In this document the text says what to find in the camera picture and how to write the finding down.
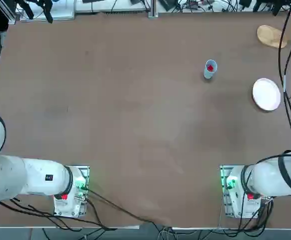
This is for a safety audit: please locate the blue plastic cup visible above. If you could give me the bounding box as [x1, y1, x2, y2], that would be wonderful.
[203, 59, 218, 80]

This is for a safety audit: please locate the wooden cup rack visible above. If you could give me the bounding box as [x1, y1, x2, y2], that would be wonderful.
[256, 7, 291, 49]

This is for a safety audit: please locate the pink plate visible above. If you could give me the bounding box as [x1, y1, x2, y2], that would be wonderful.
[252, 77, 282, 112]

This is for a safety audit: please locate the aluminium frame post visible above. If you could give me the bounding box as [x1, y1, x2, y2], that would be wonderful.
[147, 0, 159, 19]

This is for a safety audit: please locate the black cable on table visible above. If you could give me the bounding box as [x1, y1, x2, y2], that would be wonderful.
[85, 188, 166, 226]

